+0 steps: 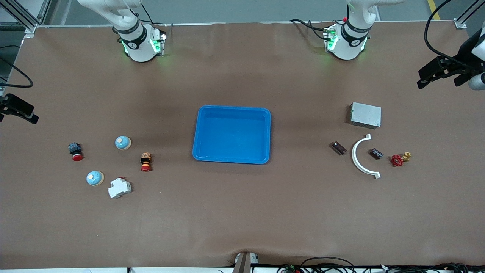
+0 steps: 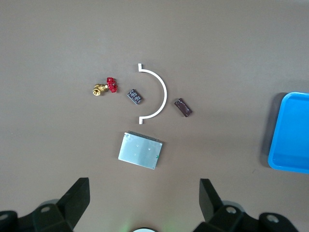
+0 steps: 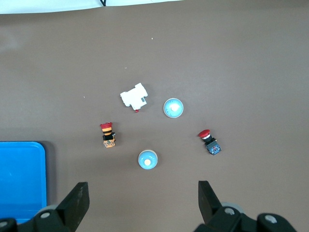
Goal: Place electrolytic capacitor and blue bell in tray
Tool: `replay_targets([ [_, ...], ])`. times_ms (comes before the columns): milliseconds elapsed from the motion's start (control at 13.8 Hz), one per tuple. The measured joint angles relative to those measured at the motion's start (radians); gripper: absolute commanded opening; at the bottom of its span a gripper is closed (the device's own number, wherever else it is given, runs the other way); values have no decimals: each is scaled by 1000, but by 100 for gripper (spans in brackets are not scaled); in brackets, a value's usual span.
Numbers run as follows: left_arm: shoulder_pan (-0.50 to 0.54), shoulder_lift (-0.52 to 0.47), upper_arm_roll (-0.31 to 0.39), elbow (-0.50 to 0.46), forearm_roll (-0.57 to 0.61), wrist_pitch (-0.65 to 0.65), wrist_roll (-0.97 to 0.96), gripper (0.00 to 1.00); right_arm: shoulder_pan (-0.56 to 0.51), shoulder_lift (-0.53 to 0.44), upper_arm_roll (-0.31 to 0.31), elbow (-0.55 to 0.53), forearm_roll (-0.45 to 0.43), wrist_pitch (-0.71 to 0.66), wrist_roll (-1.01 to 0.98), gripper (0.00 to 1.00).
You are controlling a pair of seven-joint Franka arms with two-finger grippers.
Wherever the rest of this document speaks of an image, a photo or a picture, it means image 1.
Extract aluminium frame post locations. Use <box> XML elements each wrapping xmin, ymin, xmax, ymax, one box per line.
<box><xmin>0</xmin><ymin>0</ymin><xmax>52</xmax><ymax>35</ymax></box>
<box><xmin>454</xmin><ymin>0</ymin><xmax>485</xmax><ymax>29</ymax></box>

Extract black base cables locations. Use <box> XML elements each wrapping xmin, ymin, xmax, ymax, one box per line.
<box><xmin>290</xmin><ymin>18</ymin><xmax>330</xmax><ymax>41</ymax></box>

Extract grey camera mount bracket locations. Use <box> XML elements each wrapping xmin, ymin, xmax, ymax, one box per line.
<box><xmin>232</xmin><ymin>251</ymin><xmax>259</xmax><ymax>273</ymax></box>

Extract red emergency stop button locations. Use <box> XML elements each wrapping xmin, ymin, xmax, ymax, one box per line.
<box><xmin>68</xmin><ymin>142</ymin><xmax>84</xmax><ymax>162</ymax></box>

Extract blue bell wooden base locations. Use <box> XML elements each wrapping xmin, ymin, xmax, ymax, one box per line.
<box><xmin>86</xmin><ymin>171</ymin><xmax>104</xmax><ymax>187</ymax></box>
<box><xmin>115</xmin><ymin>135</ymin><xmax>132</xmax><ymax>151</ymax></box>

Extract white circuit breaker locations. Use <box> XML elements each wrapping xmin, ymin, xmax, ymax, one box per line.
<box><xmin>108</xmin><ymin>177</ymin><xmax>132</xmax><ymax>199</ymax></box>

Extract white curved plastic bracket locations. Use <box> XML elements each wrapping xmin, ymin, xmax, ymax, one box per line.
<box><xmin>351</xmin><ymin>134</ymin><xmax>381</xmax><ymax>179</ymax></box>

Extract red brass valve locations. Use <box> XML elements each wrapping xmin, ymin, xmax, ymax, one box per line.
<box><xmin>391</xmin><ymin>152</ymin><xmax>412</xmax><ymax>168</ymax></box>

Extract blue plastic tray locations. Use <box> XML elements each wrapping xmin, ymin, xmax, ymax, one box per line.
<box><xmin>192</xmin><ymin>105</ymin><xmax>272</xmax><ymax>165</ymax></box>

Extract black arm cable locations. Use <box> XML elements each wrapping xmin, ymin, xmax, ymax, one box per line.
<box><xmin>0</xmin><ymin>45</ymin><xmax>34</xmax><ymax>88</ymax></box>
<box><xmin>424</xmin><ymin>0</ymin><xmax>461</xmax><ymax>63</ymax></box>

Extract silver metal power supply box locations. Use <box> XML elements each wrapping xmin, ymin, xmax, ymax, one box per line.
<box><xmin>349</xmin><ymin>102</ymin><xmax>382</xmax><ymax>129</ymax></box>

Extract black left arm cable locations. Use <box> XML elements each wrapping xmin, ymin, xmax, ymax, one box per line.
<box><xmin>424</xmin><ymin>0</ymin><xmax>461</xmax><ymax>63</ymax></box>

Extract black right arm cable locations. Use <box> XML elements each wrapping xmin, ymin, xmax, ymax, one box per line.
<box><xmin>0</xmin><ymin>45</ymin><xmax>34</xmax><ymax>88</ymax></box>

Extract black cable bundle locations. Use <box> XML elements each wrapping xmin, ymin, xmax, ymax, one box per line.
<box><xmin>277</xmin><ymin>257</ymin><xmax>485</xmax><ymax>273</ymax></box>

